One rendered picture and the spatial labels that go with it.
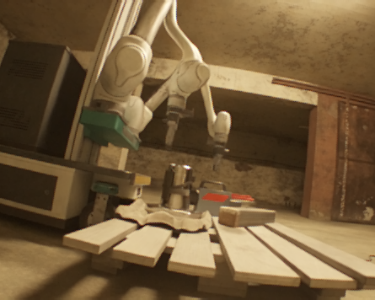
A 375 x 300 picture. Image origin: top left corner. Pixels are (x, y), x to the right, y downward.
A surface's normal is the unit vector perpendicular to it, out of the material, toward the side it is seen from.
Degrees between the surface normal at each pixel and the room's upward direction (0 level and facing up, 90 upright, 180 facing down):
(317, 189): 90
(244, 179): 90
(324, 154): 90
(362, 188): 90
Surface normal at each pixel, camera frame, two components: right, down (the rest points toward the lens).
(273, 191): -0.01, -0.18
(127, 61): 0.47, 0.01
